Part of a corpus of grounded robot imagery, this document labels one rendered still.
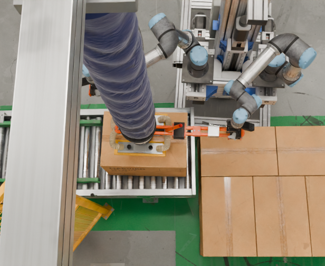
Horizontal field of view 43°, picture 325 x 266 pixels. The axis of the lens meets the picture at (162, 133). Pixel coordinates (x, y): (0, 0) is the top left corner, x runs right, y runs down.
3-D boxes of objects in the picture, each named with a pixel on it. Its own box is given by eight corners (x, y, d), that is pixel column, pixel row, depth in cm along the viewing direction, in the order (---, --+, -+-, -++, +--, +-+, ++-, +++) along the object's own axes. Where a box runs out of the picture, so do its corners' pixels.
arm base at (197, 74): (188, 57, 293) (188, 51, 283) (209, 58, 292) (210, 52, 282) (186, 77, 289) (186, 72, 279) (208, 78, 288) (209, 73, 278)
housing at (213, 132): (207, 138, 260) (207, 136, 255) (207, 127, 261) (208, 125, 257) (218, 138, 259) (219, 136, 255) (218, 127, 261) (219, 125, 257)
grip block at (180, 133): (172, 139, 260) (171, 136, 255) (172, 124, 263) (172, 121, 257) (185, 139, 260) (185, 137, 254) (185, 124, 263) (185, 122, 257)
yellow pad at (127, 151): (114, 154, 270) (113, 153, 265) (115, 140, 272) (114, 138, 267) (165, 157, 268) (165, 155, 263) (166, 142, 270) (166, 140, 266)
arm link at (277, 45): (283, 20, 225) (221, 86, 228) (299, 33, 223) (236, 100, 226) (282, 28, 236) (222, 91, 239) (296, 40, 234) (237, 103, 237)
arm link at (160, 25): (190, 58, 284) (155, 41, 234) (179, 41, 287) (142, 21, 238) (204, 47, 279) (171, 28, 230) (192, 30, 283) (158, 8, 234)
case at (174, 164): (110, 174, 323) (99, 165, 285) (113, 125, 333) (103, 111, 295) (185, 177, 320) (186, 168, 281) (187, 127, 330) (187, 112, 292)
